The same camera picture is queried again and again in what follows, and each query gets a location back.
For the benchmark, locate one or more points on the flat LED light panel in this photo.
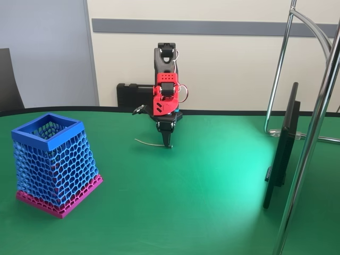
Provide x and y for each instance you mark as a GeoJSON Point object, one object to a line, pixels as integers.
{"type": "Point", "coordinates": [285, 148]}

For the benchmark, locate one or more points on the black plastic tool case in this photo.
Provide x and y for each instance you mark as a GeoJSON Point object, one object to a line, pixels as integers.
{"type": "Point", "coordinates": [134, 94]}

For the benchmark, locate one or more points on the clear plastic clip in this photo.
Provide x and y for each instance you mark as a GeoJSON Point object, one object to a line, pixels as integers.
{"type": "Point", "coordinates": [275, 132]}

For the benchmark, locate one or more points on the blue and pink lattice basket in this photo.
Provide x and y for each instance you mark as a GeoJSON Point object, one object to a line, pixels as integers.
{"type": "Point", "coordinates": [58, 170]}

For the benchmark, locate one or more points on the green table cloth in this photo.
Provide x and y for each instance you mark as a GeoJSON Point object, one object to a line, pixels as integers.
{"type": "Point", "coordinates": [172, 199]}

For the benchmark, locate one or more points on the grey wall rail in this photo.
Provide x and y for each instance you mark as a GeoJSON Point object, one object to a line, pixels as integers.
{"type": "Point", "coordinates": [212, 26]}

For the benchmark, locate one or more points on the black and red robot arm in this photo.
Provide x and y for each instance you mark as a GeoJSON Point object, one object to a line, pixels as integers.
{"type": "Point", "coordinates": [166, 106]}

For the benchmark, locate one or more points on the thin white cable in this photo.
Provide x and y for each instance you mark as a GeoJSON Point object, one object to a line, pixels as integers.
{"type": "Point", "coordinates": [151, 144]}

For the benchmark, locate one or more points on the chrome tube stand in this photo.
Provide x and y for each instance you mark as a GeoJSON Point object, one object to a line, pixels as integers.
{"type": "Point", "coordinates": [305, 148]}

